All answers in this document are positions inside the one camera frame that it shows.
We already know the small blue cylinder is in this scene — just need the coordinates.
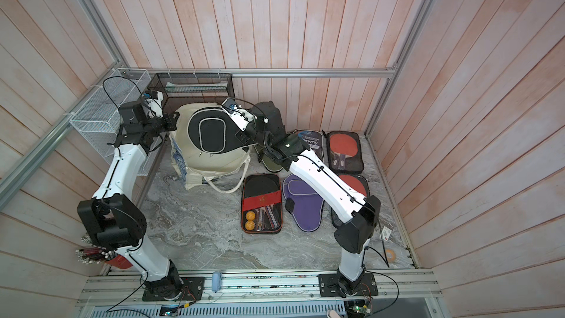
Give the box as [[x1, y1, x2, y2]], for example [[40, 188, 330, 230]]
[[211, 271, 222, 293]]

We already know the small white tag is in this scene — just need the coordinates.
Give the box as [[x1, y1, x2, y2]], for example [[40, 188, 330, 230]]
[[380, 226, 392, 241]]

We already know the canvas tote bag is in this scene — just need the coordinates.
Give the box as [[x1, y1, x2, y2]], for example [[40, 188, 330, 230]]
[[170, 103, 251, 194]]

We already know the red paddle case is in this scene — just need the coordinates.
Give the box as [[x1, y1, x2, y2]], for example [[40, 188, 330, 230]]
[[326, 131, 364, 175], [331, 174, 370, 228]]

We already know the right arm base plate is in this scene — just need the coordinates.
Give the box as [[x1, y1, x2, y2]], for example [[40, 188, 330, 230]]
[[318, 272, 378, 298]]

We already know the Deerway paddle set pack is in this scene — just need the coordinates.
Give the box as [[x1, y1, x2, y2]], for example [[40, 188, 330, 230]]
[[294, 130, 325, 160]]

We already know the red pen cup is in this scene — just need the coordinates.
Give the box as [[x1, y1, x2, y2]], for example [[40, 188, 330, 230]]
[[76, 234, 132, 269]]

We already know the black mesh basket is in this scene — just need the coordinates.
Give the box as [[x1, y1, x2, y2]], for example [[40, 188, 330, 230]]
[[147, 72, 235, 113]]

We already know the red black paddle cover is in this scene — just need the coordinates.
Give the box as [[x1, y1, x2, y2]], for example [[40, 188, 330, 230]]
[[241, 174, 283, 235]]

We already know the green paddle cover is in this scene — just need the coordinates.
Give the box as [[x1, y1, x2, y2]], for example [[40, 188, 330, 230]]
[[254, 144, 283, 173]]

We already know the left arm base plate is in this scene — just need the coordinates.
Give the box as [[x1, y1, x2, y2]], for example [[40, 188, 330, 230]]
[[142, 276, 205, 302]]

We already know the purple paddle cover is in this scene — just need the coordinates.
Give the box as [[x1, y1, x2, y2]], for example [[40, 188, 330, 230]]
[[282, 175, 325, 233]]

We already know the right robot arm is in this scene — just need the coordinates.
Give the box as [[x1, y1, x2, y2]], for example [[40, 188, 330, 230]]
[[225, 101, 380, 298]]

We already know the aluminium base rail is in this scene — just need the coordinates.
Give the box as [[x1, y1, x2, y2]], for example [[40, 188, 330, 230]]
[[72, 269, 450, 317]]

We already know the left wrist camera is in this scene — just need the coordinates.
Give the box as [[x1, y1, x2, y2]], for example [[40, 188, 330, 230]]
[[142, 90, 163, 117]]

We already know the white wire mesh shelf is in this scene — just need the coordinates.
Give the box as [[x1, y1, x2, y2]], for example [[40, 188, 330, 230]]
[[71, 69, 166, 176]]

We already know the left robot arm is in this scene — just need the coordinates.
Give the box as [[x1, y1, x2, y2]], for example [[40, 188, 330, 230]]
[[77, 95, 183, 300]]

